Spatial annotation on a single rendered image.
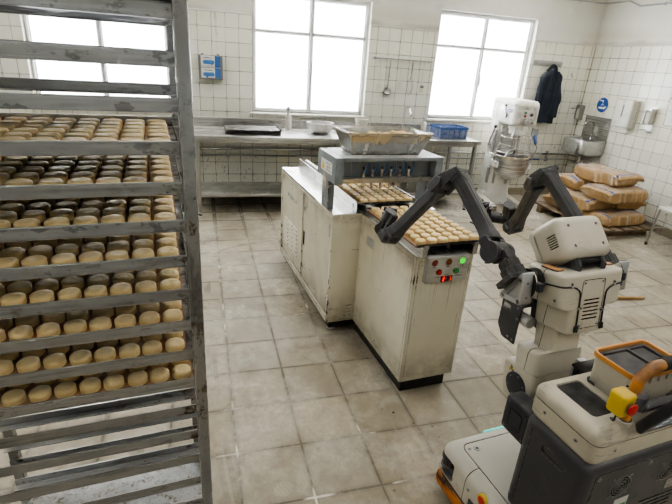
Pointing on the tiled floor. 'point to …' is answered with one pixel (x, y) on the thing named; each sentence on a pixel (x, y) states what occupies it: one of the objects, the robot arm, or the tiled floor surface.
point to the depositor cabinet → (320, 246)
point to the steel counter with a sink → (208, 131)
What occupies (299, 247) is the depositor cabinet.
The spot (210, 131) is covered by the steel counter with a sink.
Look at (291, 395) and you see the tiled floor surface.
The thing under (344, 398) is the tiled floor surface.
